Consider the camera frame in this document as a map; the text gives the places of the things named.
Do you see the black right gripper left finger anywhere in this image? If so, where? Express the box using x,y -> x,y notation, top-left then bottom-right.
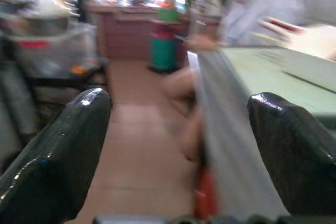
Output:
0,87 -> 113,224

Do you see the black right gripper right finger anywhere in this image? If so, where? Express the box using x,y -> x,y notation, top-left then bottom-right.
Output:
246,91 -> 336,217

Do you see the green cutting board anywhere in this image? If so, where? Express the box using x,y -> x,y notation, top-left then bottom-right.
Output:
223,47 -> 336,125

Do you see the white mandoline slicer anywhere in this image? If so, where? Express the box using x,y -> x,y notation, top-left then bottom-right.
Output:
258,16 -> 336,93

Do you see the reddish wooden cabinet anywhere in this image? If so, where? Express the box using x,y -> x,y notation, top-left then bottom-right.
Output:
86,1 -> 221,59

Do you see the person in white shirt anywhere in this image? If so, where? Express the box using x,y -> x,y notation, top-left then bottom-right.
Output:
161,0 -> 308,163

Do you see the red and green cylinder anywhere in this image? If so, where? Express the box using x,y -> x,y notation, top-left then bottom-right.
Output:
149,31 -> 182,72

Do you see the green bottle with orange top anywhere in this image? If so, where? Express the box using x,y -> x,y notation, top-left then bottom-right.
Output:
159,0 -> 180,23

